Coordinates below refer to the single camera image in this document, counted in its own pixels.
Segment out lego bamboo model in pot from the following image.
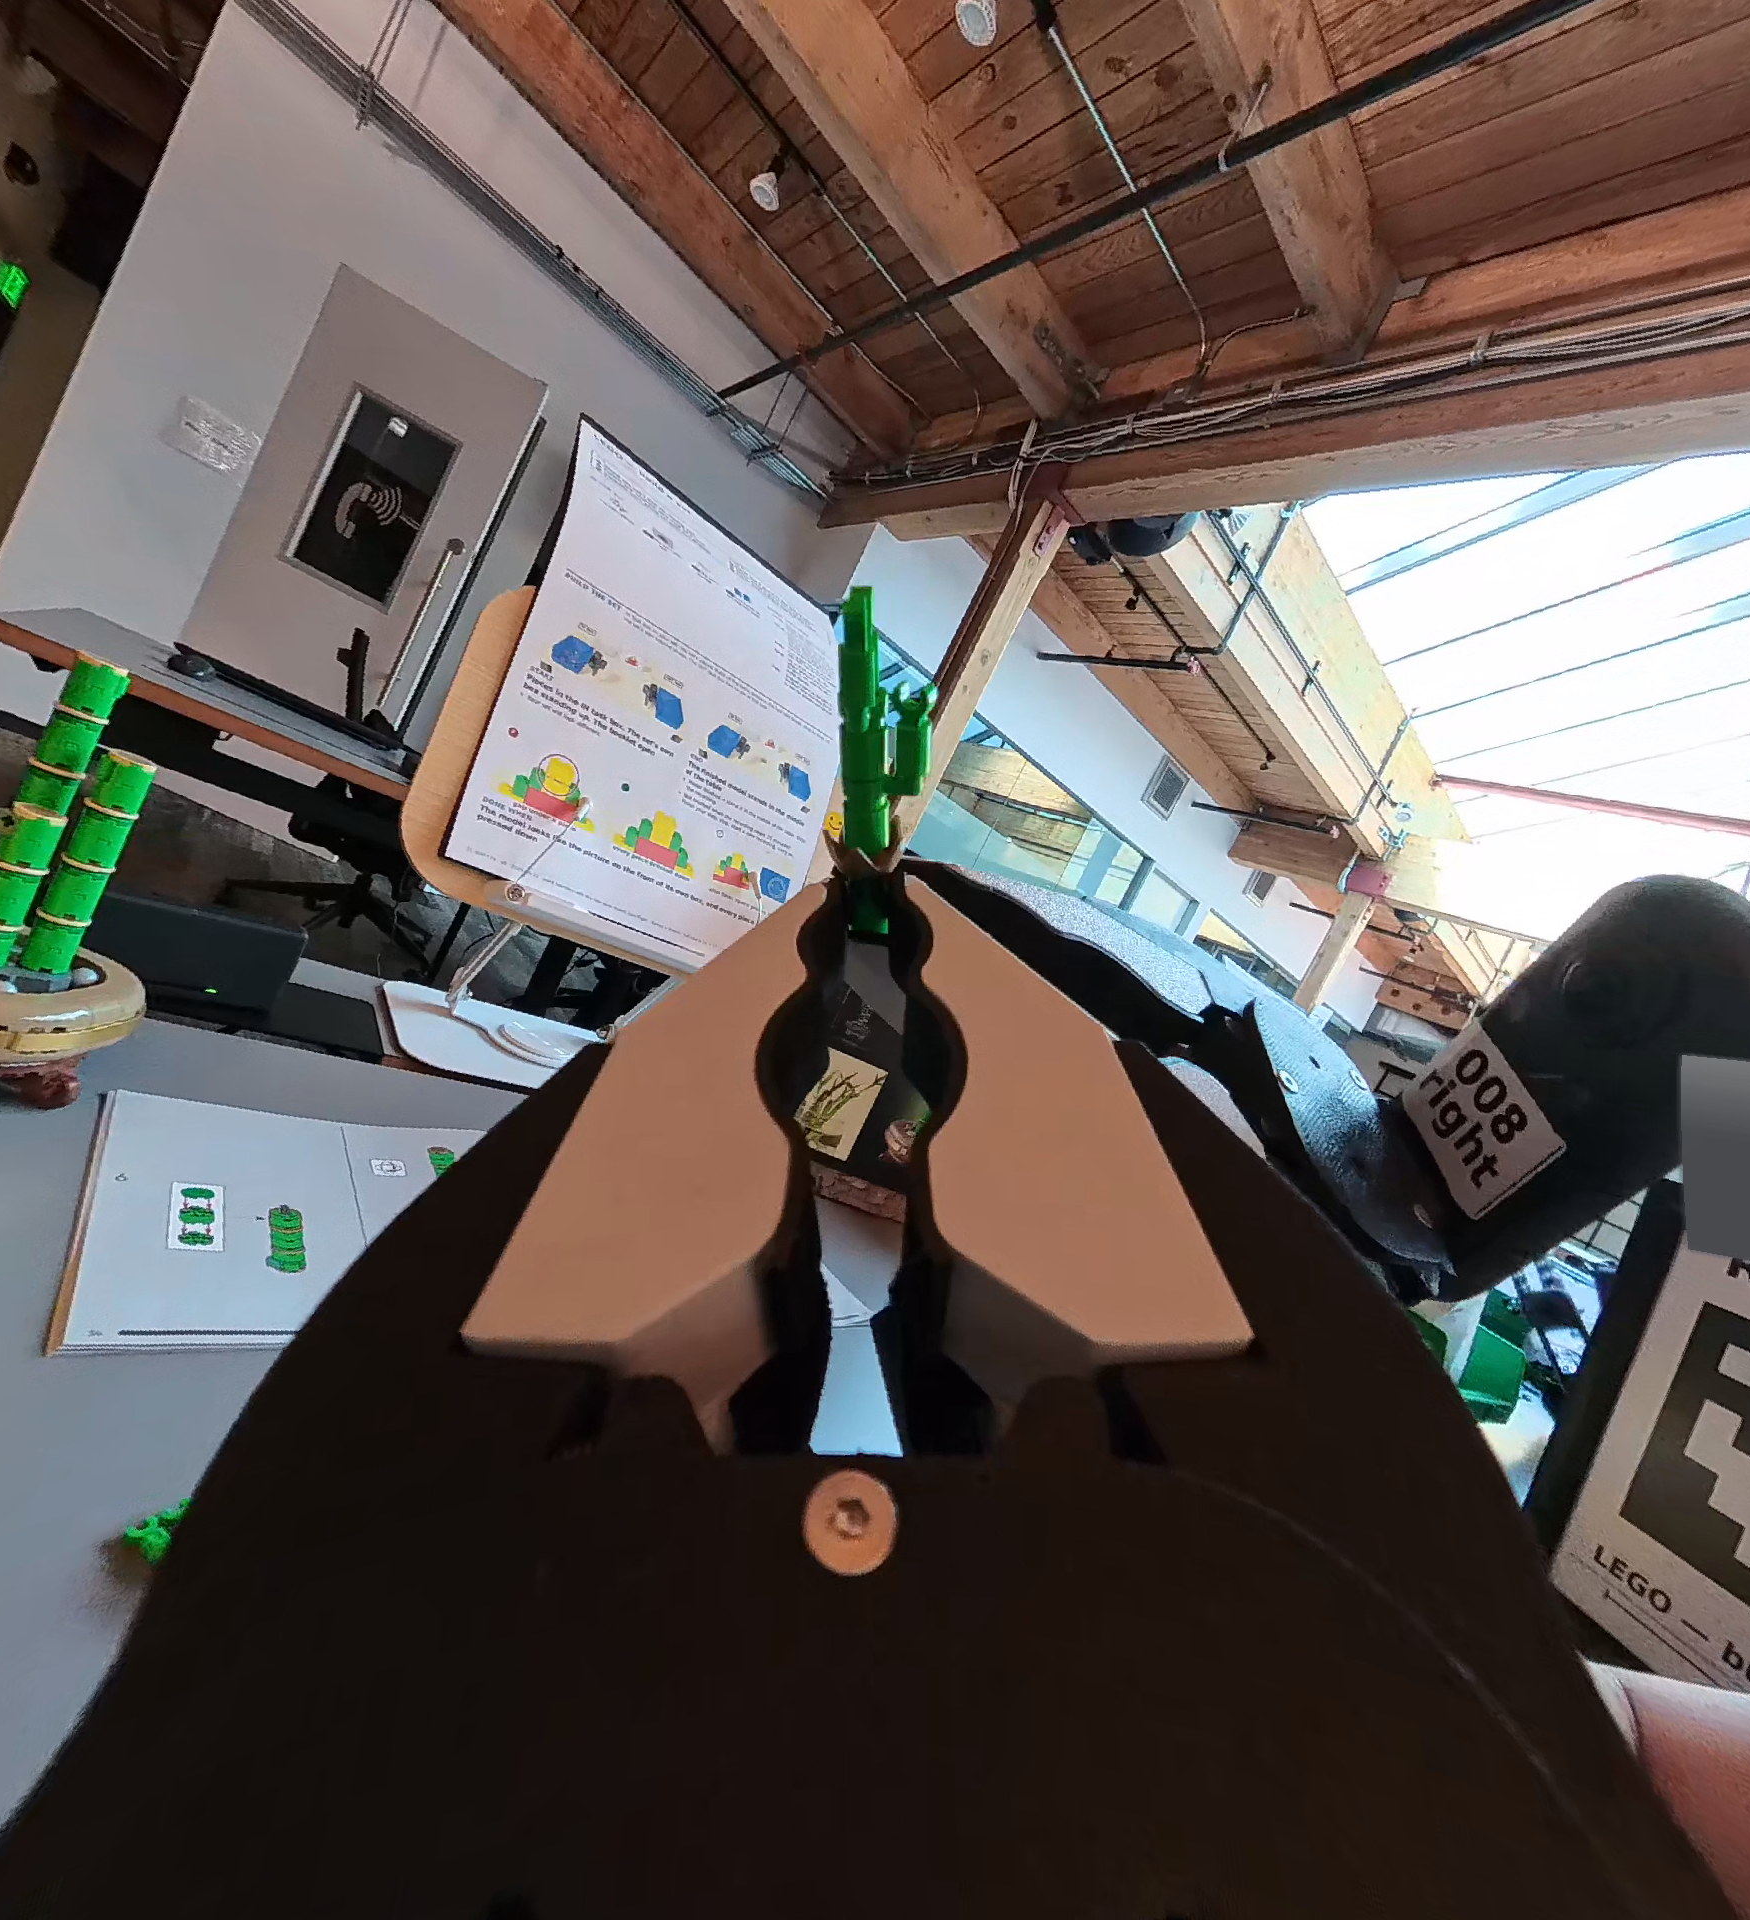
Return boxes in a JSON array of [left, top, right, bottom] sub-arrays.
[[0, 652, 160, 1110]]

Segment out black lego box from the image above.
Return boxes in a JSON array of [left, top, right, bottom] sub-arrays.
[[793, 938, 939, 1217]]

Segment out black box device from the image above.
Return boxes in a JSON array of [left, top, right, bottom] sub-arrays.
[[92, 888, 311, 1035]]

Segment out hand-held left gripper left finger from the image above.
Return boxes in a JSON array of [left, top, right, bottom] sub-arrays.
[[459, 881, 856, 1455]]

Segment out lego instruction booklet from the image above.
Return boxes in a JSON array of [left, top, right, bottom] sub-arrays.
[[46, 1087, 517, 1360]]

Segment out white wall notice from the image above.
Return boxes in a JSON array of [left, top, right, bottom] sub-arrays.
[[162, 393, 265, 480]]

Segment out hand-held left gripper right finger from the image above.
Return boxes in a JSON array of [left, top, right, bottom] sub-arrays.
[[875, 878, 1254, 1455]]

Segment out black flat pad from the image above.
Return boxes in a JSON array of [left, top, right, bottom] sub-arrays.
[[216, 983, 397, 1065]]

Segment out black office chair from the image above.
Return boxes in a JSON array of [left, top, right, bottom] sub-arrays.
[[286, 772, 434, 941]]

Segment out framed phone sign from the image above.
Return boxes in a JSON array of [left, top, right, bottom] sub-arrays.
[[284, 386, 461, 611]]

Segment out green storage bins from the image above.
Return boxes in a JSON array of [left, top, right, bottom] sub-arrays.
[[1445, 1274, 1582, 1420]]

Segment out background desk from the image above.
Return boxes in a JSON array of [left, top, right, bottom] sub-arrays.
[[0, 608, 420, 805]]

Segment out printed instruction sheet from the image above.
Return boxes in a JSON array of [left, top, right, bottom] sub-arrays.
[[448, 418, 846, 976]]

